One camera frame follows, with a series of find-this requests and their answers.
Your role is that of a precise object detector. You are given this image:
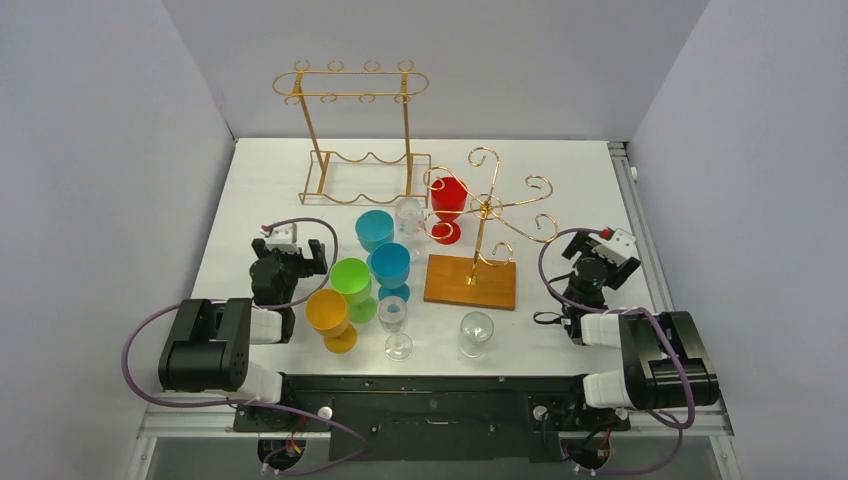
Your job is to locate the blue plastic goblet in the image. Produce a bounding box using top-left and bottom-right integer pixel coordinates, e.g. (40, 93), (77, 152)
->
(355, 210), (395, 253)
(368, 242), (411, 302)

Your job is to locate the clear patterned wine glass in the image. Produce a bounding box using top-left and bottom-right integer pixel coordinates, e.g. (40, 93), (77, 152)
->
(458, 311), (494, 358)

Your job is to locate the gold hook rack wooden base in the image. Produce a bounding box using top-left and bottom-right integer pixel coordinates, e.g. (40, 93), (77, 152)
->
(422, 146), (560, 312)

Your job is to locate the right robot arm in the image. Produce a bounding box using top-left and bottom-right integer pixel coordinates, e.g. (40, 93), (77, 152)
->
(562, 228), (720, 427)

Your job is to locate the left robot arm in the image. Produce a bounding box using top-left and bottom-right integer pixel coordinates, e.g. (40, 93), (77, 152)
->
(158, 238), (328, 430)

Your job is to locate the small clear front wine glass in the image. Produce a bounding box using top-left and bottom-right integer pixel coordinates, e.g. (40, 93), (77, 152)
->
(378, 296), (414, 361)

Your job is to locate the green plastic goblet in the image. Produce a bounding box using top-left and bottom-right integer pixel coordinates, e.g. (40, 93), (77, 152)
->
(330, 257), (377, 325)

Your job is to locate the orange plastic goblet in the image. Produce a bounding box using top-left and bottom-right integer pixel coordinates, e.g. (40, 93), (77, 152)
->
(305, 289), (357, 354)

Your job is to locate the clear glass near red goblet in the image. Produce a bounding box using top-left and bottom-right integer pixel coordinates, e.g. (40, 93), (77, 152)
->
(394, 197), (424, 263)

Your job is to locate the red plastic goblet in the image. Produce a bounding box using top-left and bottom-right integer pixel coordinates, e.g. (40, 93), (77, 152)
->
(430, 176), (468, 245)

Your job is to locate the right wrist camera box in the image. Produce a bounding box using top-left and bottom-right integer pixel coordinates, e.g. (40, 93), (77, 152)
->
(592, 228), (637, 266)

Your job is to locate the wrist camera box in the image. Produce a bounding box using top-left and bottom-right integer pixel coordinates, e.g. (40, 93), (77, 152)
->
(592, 228), (637, 266)
(264, 224), (300, 254)

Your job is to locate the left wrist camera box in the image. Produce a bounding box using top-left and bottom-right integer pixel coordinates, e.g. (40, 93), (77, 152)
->
(264, 224), (300, 254)

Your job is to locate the tall gold wire glass rack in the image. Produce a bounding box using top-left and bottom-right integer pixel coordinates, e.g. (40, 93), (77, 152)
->
(271, 59), (432, 206)

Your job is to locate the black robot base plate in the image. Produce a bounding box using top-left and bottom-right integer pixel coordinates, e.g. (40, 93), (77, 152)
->
(233, 375), (630, 462)

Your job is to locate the aluminium table frame rail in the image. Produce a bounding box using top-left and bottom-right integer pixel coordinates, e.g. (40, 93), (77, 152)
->
(607, 141), (734, 436)

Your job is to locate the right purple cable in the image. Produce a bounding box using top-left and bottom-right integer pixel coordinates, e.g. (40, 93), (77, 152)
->
(537, 228), (697, 478)

